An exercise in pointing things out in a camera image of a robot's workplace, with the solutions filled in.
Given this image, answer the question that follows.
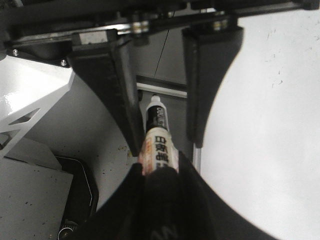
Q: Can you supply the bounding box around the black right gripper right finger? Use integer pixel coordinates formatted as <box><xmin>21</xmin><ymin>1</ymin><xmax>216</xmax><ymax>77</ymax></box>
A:
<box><xmin>172</xmin><ymin>149</ymin><xmax>278</xmax><ymax>240</ymax></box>

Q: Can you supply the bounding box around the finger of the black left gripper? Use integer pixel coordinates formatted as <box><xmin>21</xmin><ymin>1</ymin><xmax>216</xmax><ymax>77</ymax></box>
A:
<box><xmin>182</xmin><ymin>26</ymin><xmax>244</xmax><ymax>148</ymax></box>

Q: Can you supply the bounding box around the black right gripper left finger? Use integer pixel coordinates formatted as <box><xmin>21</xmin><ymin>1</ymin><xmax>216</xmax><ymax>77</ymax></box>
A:
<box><xmin>74</xmin><ymin>162</ymin><xmax>151</xmax><ymax>240</ymax></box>

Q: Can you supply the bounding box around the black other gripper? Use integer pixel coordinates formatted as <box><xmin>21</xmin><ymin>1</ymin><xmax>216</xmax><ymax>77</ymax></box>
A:
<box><xmin>0</xmin><ymin>0</ymin><xmax>320</xmax><ymax>157</ymax></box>

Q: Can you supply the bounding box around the black and white marker pen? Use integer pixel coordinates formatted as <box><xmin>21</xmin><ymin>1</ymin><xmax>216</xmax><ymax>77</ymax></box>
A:
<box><xmin>138</xmin><ymin>95</ymin><xmax>179</xmax><ymax>176</ymax></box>

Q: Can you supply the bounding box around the white whiteboard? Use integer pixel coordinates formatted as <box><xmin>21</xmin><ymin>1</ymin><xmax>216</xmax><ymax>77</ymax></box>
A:
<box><xmin>197</xmin><ymin>10</ymin><xmax>320</xmax><ymax>240</ymax></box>

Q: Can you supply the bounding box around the black tray on floor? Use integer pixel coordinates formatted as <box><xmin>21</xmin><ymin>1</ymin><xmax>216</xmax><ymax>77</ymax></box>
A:
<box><xmin>56</xmin><ymin>155</ymin><xmax>99</xmax><ymax>240</ymax></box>

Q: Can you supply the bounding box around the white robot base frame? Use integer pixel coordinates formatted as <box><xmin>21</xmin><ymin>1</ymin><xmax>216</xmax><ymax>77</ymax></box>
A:
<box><xmin>0</xmin><ymin>55</ymin><xmax>75</xmax><ymax>157</ymax></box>

